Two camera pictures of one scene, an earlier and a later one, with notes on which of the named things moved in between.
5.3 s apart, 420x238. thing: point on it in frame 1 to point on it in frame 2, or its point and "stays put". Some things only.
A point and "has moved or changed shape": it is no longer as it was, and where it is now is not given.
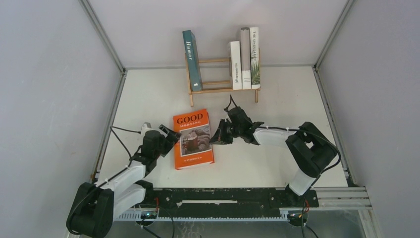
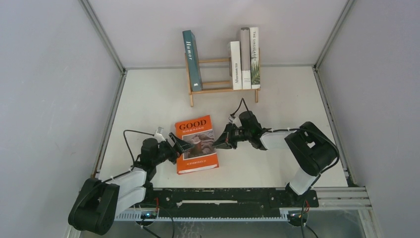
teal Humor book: [193, 60] stays put
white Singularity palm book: [255, 68] stays put
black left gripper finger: [166, 131] to [181, 146]
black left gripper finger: [173, 139] to [178, 153]
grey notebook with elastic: [245, 57] stays put
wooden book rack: [218, 90] stays put
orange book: [193, 148] has moved or changed shape
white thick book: [236, 72] stays put
